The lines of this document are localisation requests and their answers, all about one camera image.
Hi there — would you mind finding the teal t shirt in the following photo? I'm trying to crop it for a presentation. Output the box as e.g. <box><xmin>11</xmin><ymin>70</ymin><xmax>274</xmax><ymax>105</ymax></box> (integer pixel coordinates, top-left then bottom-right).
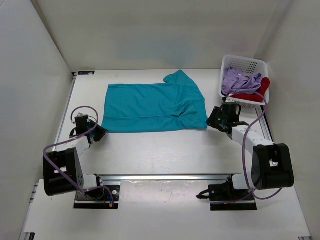
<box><xmin>102</xmin><ymin>70</ymin><xmax>208</xmax><ymax>133</ymax></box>

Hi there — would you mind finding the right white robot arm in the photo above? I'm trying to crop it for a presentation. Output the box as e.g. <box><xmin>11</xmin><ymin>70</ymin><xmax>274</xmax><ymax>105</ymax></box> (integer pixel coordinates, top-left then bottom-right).
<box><xmin>206</xmin><ymin>102</ymin><xmax>295</xmax><ymax>200</ymax></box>

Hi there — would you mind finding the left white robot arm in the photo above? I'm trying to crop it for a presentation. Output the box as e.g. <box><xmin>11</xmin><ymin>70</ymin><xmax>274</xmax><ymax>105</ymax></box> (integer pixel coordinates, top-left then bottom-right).
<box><xmin>43</xmin><ymin>113</ymin><xmax>107</xmax><ymax>200</ymax></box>

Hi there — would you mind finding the lavender t shirt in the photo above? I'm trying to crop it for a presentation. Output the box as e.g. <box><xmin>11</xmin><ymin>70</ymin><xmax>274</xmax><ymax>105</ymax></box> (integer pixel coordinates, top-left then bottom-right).
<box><xmin>221</xmin><ymin>66</ymin><xmax>263</xmax><ymax>96</ymax></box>

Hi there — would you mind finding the red t shirt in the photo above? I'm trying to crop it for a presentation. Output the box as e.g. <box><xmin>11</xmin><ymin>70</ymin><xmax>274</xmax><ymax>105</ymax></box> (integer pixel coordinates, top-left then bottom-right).
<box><xmin>231</xmin><ymin>77</ymin><xmax>271</xmax><ymax>103</ymax></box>

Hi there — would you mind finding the white plastic laundry basket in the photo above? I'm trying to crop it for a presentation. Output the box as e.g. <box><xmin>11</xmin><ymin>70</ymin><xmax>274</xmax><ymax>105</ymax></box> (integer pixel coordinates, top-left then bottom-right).
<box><xmin>218</xmin><ymin>55</ymin><xmax>269</xmax><ymax>108</ymax></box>

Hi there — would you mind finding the dark label sticker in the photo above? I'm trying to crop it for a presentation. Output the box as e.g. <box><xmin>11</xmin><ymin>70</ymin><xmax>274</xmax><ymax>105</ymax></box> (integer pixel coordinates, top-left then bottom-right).
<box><xmin>77</xmin><ymin>70</ymin><xmax>95</xmax><ymax>76</ymax></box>

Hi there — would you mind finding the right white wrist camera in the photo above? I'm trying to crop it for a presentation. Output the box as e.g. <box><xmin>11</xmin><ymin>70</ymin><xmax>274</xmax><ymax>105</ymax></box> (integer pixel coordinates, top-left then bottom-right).
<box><xmin>222</xmin><ymin>97</ymin><xmax>236</xmax><ymax>103</ymax></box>

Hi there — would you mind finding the aluminium rail bar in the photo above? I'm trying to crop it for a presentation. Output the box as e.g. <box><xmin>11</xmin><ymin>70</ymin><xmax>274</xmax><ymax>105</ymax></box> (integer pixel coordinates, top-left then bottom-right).
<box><xmin>99</xmin><ymin>174</ymin><xmax>232</xmax><ymax>182</ymax></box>

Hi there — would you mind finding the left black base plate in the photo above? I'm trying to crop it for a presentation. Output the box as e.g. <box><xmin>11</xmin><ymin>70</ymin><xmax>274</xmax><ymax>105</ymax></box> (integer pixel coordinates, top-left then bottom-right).
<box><xmin>73</xmin><ymin>181</ymin><xmax>121</xmax><ymax>210</ymax></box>

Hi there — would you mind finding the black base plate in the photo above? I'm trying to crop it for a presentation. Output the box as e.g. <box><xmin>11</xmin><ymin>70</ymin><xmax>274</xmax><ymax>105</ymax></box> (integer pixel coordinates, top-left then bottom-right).
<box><xmin>73</xmin><ymin>181</ymin><xmax>121</xmax><ymax>210</ymax></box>
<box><xmin>196</xmin><ymin>182</ymin><xmax>258</xmax><ymax>211</ymax></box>

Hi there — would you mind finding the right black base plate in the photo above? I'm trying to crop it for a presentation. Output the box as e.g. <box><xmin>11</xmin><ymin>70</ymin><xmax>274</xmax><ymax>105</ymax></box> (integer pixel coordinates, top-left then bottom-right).
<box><xmin>196</xmin><ymin>182</ymin><xmax>258</xmax><ymax>211</ymax></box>

